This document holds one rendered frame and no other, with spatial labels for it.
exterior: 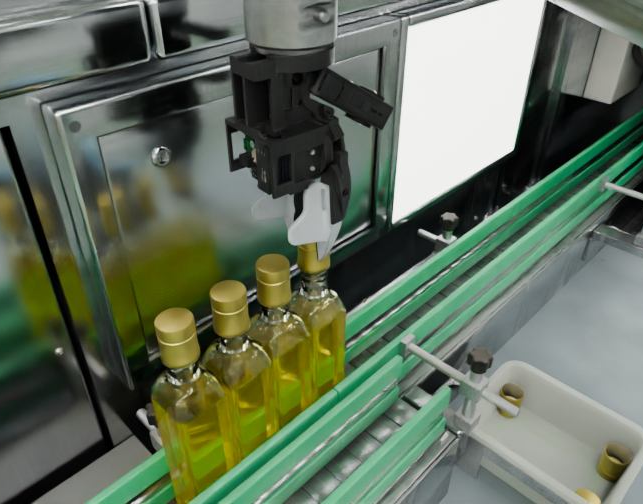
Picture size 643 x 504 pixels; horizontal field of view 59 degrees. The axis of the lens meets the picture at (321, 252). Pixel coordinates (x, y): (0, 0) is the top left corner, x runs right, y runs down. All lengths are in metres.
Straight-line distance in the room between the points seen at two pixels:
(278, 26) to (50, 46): 0.19
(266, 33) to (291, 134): 0.08
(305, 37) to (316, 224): 0.18
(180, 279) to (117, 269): 0.09
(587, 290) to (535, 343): 0.22
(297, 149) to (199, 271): 0.25
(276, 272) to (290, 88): 0.18
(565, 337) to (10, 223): 0.94
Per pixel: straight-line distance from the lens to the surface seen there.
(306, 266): 0.61
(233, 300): 0.53
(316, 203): 0.54
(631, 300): 1.33
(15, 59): 0.53
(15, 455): 0.75
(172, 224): 0.64
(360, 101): 0.54
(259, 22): 0.47
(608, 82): 1.58
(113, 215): 0.59
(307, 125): 0.51
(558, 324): 1.21
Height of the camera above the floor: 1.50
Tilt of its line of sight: 35 degrees down
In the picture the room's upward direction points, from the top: straight up
